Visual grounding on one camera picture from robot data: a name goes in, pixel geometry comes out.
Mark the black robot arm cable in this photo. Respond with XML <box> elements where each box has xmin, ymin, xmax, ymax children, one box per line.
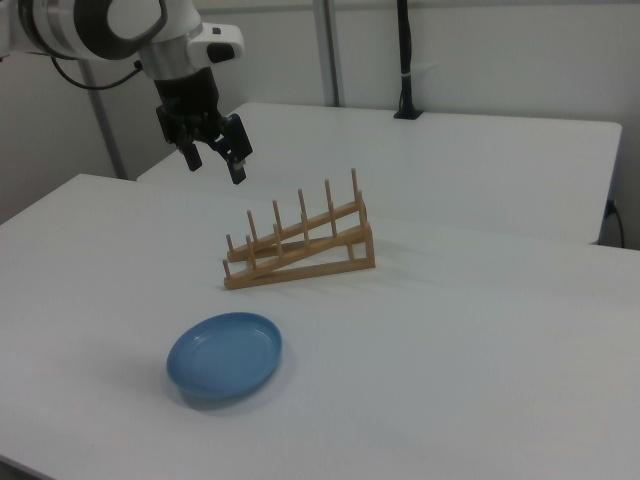
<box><xmin>49</xmin><ymin>56</ymin><xmax>145</xmax><ymax>92</ymax></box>

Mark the blue round plate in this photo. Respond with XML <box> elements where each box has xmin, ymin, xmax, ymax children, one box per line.
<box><xmin>166</xmin><ymin>311</ymin><xmax>284</xmax><ymax>402</ymax></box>

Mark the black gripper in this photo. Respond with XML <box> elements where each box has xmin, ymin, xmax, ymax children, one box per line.
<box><xmin>151</xmin><ymin>66</ymin><xmax>253</xmax><ymax>186</ymax></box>

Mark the black pole with base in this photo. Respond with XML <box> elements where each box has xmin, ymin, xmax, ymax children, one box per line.
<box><xmin>393</xmin><ymin>0</ymin><xmax>425</xmax><ymax>121</ymax></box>

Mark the wooden plate rack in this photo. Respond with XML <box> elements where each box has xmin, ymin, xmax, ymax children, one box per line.
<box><xmin>221</xmin><ymin>168</ymin><xmax>376</xmax><ymax>292</ymax></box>

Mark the black cable at wall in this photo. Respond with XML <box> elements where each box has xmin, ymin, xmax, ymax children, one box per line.
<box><xmin>606</xmin><ymin>199</ymin><xmax>627</xmax><ymax>247</ymax></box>

